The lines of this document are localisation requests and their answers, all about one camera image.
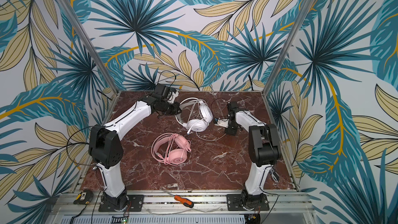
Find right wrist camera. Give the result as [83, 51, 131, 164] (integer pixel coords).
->
[213, 118, 229, 128]

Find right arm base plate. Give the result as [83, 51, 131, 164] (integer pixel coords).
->
[226, 191, 269, 211]

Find pink headphones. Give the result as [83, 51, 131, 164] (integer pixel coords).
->
[151, 133, 191, 166]

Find white headphones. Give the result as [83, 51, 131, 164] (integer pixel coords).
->
[176, 97, 213, 134]

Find aluminium frame post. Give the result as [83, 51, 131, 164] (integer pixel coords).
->
[56, 0, 119, 94]
[262, 0, 314, 98]

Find silver metal handle right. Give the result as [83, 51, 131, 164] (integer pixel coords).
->
[269, 167, 280, 183]

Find orange handled screwdriver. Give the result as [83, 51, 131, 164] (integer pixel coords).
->
[161, 189, 194, 208]

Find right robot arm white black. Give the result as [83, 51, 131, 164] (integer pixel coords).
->
[226, 102, 282, 210]

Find left aluminium frame post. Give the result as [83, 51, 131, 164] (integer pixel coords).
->
[56, 0, 119, 94]

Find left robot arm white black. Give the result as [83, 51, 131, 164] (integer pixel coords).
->
[89, 84, 181, 212]

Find aluminium front rail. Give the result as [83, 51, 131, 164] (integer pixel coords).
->
[46, 191, 316, 216]

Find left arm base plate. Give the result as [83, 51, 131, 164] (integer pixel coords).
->
[98, 193, 144, 212]

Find right aluminium frame post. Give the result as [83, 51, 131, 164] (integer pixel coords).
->
[262, 0, 314, 98]

